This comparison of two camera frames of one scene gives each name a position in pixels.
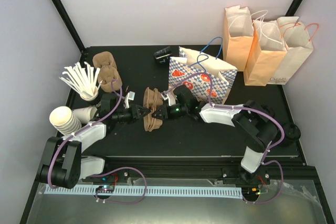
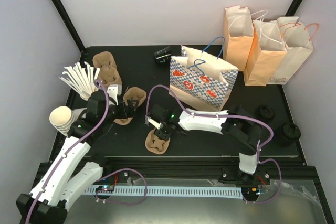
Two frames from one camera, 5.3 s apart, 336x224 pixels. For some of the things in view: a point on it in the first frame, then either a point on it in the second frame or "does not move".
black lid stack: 268,109 does not move
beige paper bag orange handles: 298,46 does not move
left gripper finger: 140,118 -> 132,110
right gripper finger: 159,116 -> 159,132
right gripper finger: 159,111 -> 166,136
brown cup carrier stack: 107,71 does not move
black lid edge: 292,134 does not move
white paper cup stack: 64,120 does not move
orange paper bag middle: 266,51 does not move
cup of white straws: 83,80 does not move
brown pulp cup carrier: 152,99 -> 155,145
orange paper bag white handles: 238,30 does not move
